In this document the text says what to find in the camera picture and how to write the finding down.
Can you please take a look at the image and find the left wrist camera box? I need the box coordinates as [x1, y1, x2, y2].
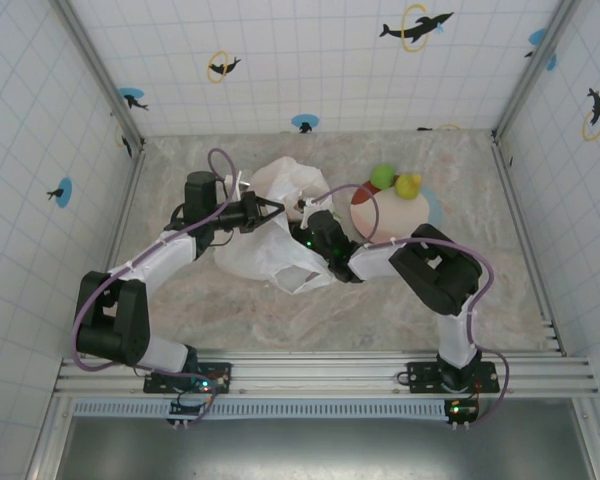
[228, 170, 254, 195]

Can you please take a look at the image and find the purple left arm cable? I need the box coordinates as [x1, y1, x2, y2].
[71, 148, 241, 372]

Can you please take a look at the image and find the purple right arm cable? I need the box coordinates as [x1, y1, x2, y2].
[309, 182, 511, 430]

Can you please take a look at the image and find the small controller board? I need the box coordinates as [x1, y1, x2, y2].
[168, 392, 216, 426]
[444, 397, 481, 426]

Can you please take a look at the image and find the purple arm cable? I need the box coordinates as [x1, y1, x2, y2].
[309, 182, 511, 430]
[71, 148, 241, 372]

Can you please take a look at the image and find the white printed plastic bag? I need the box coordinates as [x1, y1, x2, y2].
[213, 155, 339, 296]

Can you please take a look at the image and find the round peach plate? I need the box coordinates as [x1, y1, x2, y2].
[348, 180, 445, 245]

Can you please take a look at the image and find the aluminium frame post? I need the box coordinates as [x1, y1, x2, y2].
[49, 0, 146, 151]
[492, 0, 581, 144]

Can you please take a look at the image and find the green lime fruit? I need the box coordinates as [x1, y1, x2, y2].
[369, 164, 395, 189]

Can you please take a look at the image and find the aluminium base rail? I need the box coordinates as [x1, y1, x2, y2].
[54, 349, 600, 399]

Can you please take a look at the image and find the white slotted cable duct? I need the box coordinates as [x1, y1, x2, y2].
[72, 398, 481, 419]

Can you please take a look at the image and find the grey metal panel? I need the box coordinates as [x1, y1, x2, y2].
[54, 414, 596, 480]

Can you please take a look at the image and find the yellow-green pear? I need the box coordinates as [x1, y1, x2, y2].
[394, 173, 424, 199]

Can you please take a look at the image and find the aluminium side rail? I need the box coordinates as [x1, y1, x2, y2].
[104, 144, 149, 266]
[492, 130, 567, 357]

